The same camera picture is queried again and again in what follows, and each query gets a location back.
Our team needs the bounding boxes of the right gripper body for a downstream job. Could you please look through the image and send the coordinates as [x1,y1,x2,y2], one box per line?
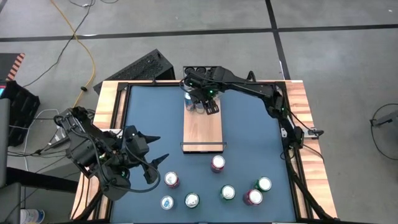
[187,82,221,103]

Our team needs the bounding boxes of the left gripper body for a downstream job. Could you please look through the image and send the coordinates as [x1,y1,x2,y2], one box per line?
[123,124,150,158]

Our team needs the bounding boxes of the slim silver can blue tab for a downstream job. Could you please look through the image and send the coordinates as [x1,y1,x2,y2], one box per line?
[160,195,175,211]

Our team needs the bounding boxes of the green Sprite can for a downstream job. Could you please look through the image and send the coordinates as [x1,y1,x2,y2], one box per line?
[184,192,201,209]
[254,176,273,193]
[220,184,237,201]

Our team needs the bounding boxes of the red Star Wars Coca-Cola can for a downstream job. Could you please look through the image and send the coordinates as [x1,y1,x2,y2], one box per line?
[210,154,226,174]

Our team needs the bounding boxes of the black perforated computer tower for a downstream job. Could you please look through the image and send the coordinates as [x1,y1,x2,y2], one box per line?
[92,49,176,95]

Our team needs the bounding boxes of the black floor bar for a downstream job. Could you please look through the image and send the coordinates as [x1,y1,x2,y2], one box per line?
[6,167,79,194]

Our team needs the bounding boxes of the black mesh crate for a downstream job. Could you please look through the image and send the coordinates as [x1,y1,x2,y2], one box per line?
[0,80,41,147]

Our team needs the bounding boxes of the white and blue container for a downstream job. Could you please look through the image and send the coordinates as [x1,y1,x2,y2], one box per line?
[20,208,46,224]

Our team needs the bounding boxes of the wooden shelf black metal frame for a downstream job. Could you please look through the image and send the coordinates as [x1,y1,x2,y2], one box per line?
[180,65,228,154]

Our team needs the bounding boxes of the black metal rig frame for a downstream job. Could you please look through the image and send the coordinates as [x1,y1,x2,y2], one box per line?
[70,79,340,224]

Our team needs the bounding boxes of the black floor cable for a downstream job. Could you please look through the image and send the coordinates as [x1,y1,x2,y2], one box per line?
[22,0,94,88]

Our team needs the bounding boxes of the yellow floor cable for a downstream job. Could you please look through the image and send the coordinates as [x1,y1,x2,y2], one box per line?
[49,0,96,108]

